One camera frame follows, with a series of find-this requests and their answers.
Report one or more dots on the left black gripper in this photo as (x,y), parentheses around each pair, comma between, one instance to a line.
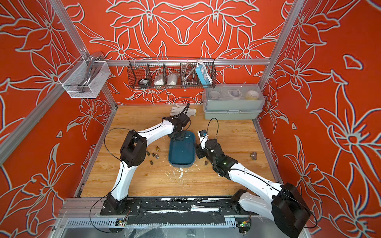
(182,138)

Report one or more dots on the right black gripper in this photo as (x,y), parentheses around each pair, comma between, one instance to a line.
(199,150)

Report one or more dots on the teal plastic storage box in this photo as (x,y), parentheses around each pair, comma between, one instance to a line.
(182,153)

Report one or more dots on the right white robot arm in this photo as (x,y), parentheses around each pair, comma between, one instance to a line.
(281,203)

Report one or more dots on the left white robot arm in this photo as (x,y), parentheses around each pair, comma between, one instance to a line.
(133,153)

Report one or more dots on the grey lidded storage container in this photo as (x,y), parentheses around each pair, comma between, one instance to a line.
(233,102)

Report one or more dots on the white knit glove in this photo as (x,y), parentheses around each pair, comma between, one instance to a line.
(178,109)

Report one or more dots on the white bag in basket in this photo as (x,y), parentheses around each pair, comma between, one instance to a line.
(159,80)
(172,80)

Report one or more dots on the metal tongs in basket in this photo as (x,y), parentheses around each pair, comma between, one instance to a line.
(187,74)

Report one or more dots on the black item in basket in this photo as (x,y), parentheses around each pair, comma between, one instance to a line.
(144,83)

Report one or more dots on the metal tool in clear bin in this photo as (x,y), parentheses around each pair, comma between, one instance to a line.
(91,60)

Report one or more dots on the black wire wall basket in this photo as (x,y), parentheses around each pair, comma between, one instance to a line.
(149,68)

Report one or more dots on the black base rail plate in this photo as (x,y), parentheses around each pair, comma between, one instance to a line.
(183,210)

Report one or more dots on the clear plastic wall bin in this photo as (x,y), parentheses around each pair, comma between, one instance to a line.
(74,78)

